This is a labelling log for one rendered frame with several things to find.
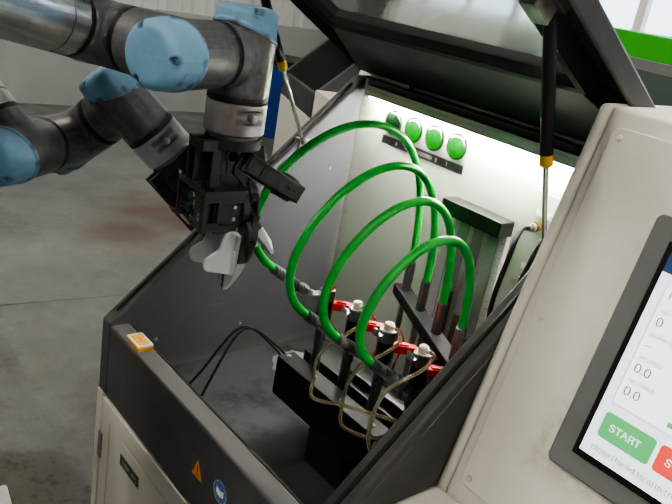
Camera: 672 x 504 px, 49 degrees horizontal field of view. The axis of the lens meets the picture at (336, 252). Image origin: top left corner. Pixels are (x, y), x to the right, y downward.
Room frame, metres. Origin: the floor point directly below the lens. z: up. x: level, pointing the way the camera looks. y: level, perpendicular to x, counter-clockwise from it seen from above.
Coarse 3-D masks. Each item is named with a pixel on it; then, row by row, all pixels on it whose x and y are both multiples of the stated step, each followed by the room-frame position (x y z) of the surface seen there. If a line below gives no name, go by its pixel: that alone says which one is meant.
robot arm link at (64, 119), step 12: (72, 108) 1.01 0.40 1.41; (60, 120) 0.97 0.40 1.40; (72, 120) 0.99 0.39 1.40; (84, 120) 0.99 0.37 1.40; (72, 132) 0.97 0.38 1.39; (84, 132) 0.99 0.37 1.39; (72, 144) 0.96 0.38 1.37; (84, 144) 0.99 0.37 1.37; (96, 144) 1.00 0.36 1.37; (108, 144) 1.01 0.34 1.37; (72, 156) 0.96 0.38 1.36; (84, 156) 0.99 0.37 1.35; (72, 168) 1.02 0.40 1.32
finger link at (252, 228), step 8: (256, 216) 0.88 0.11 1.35; (248, 224) 0.88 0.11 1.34; (256, 224) 0.88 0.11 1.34; (240, 232) 0.88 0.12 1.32; (248, 232) 0.87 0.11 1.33; (256, 232) 0.88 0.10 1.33; (248, 240) 0.87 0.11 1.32; (256, 240) 0.88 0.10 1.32; (240, 248) 0.88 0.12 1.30; (248, 248) 0.88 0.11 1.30; (240, 256) 0.88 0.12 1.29; (248, 256) 0.89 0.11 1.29
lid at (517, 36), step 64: (320, 0) 1.47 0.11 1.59; (384, 0) 1.28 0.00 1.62; (448, 0) 1.13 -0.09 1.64; (512, 0) 1.01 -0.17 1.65; (576, 0) 0.90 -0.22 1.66; (384, 64) 1.52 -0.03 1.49; (448, 64) 1.30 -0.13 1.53; (512, 64) 1.17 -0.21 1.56; (576, 64) 1.04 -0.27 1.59; (576, 128) 1.21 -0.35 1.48
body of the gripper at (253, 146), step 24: (192, 144) 0.87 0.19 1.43; (216, 144) 0.86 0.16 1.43; (240, 144) 0.87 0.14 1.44; (192, 168) 0.88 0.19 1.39; (216, 168) 0.86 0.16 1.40; (192, 192) 0.88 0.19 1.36; (216, 192) 0.85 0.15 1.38; (240, 192) 0.87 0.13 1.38; (192, 216) 0.87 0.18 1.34; (216, 216) 0.85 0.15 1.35; (240, 216) 0.88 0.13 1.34
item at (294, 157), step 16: (336, 128) 1.16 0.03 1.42; (352, 128) 1.18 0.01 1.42; (384, 128) 1.23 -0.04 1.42; (304, 144) 1.13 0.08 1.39; (288, 160) 1.11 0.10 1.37; (416, 160) 1.29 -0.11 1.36; (416, 176) 1.30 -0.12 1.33; (416, 192) 1.31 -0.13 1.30; (416, 208) 1.32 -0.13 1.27; (416, 224) 1.32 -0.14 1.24; (416, 240) 1.32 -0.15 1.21; (256, 256) 1.09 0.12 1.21
